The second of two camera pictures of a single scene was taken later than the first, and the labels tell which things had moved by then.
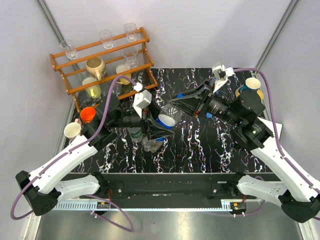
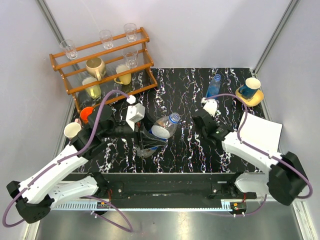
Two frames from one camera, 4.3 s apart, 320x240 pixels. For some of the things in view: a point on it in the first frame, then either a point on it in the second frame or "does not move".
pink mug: [72, 129] does not move
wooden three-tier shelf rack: [105, 69] does not move
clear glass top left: [68, 46] does not move
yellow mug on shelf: [121, 68] does not move
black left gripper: [151, 129] -> [139, 129]
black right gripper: [190, 103] -> [213, 118]
